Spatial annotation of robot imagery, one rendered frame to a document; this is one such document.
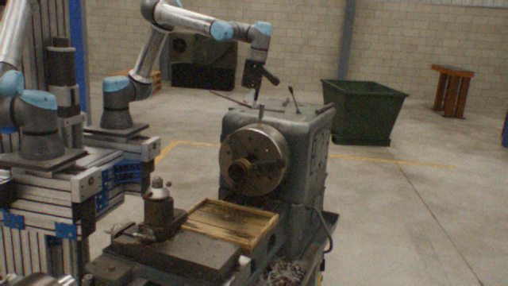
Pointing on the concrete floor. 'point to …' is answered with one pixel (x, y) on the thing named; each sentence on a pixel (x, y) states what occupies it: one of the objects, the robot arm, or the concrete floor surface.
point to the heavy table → (452, 90)
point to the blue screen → (77, 11)
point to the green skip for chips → (362, 111)
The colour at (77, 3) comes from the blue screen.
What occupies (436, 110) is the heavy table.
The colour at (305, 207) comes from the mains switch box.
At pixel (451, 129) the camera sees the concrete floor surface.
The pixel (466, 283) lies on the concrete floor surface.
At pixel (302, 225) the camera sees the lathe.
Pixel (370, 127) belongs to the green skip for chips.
